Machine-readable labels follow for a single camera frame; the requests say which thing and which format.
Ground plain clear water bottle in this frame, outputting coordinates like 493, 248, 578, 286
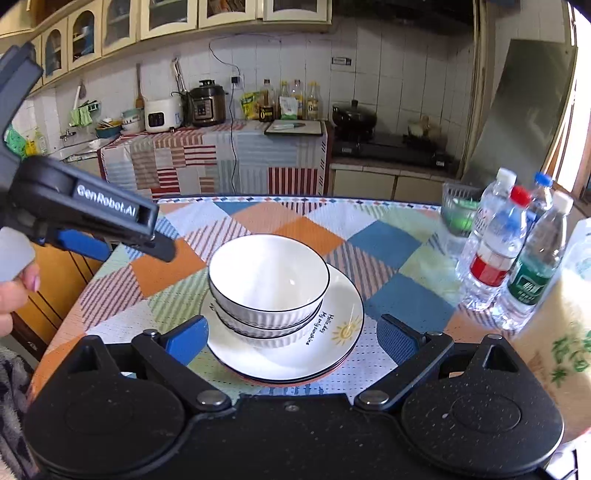
455, 168, 518, 282

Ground black range hood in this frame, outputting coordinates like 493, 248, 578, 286
331, 0, 477, 37

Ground red label water bottle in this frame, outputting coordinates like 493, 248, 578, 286
461, 185, 532, 312

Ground cream lower kitchen cabinet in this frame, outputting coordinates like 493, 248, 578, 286
329, 159, 463, 205

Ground white rice cooker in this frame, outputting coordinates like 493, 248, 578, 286
144, 96, 184, 134

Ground leopard print clothing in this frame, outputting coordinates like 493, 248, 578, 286
0, 346, 44, 480

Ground yellow wooden cabinet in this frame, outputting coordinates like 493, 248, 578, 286
11, 242, 112, 354

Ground black edged cutting board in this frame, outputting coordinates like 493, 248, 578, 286
263, 119, 324, 137

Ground striped patchwork counter cloth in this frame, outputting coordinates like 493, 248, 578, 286
99, 121, 329, 200

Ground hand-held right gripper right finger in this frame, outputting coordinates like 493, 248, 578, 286
355, 315, 520, 412

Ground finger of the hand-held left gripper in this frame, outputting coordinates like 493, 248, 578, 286
108, 232, 176, 263
55, 229, 112, 262

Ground yellow oil bottle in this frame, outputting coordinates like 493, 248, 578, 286
305, 82, 323, 121
290, 79, 305, 119

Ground green vegetables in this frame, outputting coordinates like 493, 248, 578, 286
450, 198, 481, 234

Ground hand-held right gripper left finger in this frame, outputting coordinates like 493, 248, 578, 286
69, 316, 232, 414

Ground green label water bottle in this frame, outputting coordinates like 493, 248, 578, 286
490, 190, 574, 330

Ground grey metal sheet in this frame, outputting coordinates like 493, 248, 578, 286
461, 39, 579, 206

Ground black wok with lid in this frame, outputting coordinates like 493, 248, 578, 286
331, 99, 378, 131

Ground white ribbed bowl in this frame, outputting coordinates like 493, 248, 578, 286
213, 302, 325, 339
228, 325, 311, 350
208, 234, 330, 325

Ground window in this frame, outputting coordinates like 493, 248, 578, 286
556, 7, 591, 197

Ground black pressure cooker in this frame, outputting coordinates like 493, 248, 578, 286
187, 80, 228, 128

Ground green hanging cloth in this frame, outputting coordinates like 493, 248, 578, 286
69, 105, 94, 128

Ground black power cable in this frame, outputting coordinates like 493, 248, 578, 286
208, 36, 245, 195

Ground dark sauce bottle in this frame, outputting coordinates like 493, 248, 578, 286
258, 79, 277, 123

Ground stack of pale bowls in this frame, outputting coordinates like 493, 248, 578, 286
120, 108, 147, 135

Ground person's left hand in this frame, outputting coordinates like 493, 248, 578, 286
0, 267, 42, 341

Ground black gas stove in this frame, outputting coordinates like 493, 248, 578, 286
331, 130, 457, 170

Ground blue cap water bottle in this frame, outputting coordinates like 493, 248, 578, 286
526, 172, 555, 222

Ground white sun print plate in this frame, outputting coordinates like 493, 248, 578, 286
206, 265, 365, 377
216, 353, 362, 383

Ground white rice bag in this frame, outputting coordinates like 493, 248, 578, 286
512, 217, 591, 444

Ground cream wall cupboards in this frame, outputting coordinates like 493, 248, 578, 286
0, 0, 333, 86

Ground green sponge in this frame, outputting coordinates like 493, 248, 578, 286
4, 126, 25, 158

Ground pot with food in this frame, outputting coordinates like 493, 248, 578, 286
406, 116, 445, 140

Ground yellow green food packet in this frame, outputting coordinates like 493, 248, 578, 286
239, 91, 260, 121

